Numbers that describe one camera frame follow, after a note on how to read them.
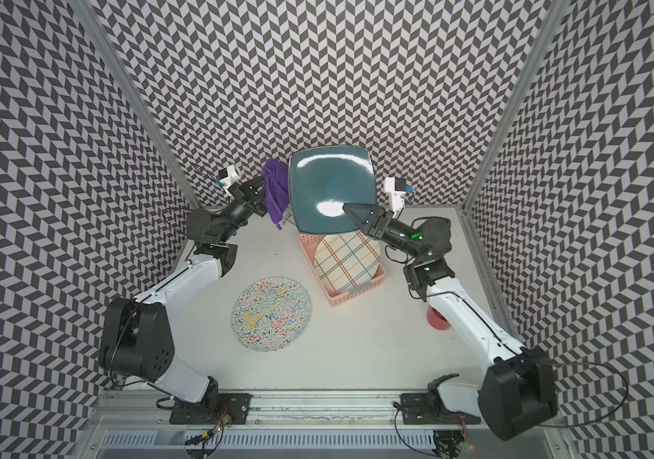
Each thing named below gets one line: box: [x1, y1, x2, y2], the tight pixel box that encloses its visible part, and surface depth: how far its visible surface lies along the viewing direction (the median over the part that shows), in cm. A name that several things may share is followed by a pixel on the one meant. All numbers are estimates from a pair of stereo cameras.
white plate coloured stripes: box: [313, 231, 382, 293], surface depth 98 cm
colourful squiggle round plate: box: [230, 277, 313, 352], surface depth 91 cm
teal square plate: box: [288, 146, 377, 235], surface depth 61 cm
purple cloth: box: [261, 158, 291, 231], surface depth 67 cm
